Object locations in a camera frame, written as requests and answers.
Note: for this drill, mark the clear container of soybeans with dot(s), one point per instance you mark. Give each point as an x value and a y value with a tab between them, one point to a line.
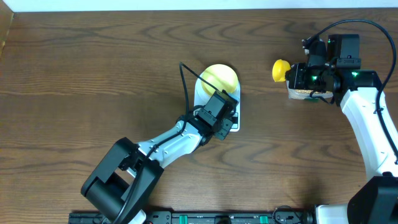
305	94

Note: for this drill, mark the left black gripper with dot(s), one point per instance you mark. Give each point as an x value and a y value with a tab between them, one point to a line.
224	134

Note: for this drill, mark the white digital kitchen scale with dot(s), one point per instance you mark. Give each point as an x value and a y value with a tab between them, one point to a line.
201	98

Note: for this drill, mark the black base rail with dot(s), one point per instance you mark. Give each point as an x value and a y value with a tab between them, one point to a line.
280	215

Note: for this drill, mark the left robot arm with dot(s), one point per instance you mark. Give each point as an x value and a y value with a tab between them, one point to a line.
122	182

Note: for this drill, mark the yellow measuring scoop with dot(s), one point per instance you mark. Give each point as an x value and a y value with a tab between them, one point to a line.
279	69

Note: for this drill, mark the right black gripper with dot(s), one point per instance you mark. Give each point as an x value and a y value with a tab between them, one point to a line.
296	82

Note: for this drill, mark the yellow plastic bowl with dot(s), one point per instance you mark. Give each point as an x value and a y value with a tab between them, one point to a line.
222	77

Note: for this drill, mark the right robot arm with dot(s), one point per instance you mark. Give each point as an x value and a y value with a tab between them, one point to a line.
335	67

